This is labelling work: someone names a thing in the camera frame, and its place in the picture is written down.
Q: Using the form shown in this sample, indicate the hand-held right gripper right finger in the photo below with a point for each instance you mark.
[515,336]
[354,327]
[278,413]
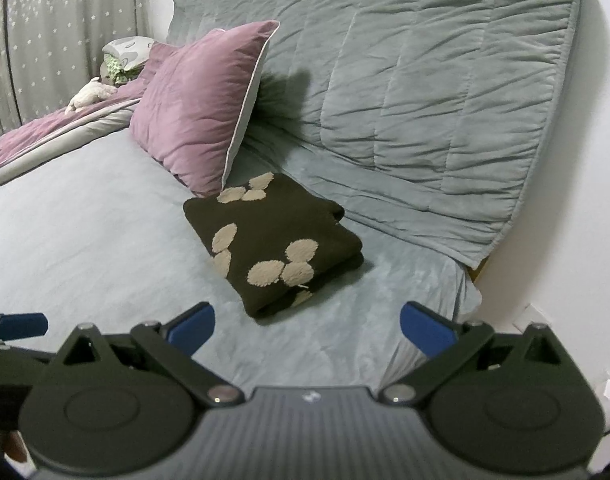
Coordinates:
[427,330]

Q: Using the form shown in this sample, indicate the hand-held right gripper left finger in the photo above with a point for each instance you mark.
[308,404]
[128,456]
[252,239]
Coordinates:
[192,327]

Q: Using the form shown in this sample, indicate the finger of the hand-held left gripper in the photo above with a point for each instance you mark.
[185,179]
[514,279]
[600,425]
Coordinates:
[22,325]

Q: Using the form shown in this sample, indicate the brown sweater with beige spots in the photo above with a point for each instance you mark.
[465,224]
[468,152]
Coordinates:
[265,240]

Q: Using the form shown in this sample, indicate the pink and grey duvet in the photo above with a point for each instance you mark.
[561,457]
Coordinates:
[50,132]

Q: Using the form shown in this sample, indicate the large pink pillow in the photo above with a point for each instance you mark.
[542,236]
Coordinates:
[200,105]

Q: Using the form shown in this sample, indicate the cream plush toy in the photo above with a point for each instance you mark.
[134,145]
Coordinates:
[90,95]

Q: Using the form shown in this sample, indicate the small pink pillow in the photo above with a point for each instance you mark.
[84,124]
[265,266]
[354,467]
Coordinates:
[160,57]

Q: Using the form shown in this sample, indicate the grey star print curtain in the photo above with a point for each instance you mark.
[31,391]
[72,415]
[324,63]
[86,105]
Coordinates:
[60,20]

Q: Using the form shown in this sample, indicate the white wall socket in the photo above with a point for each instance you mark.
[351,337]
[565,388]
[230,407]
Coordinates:
[537,317]

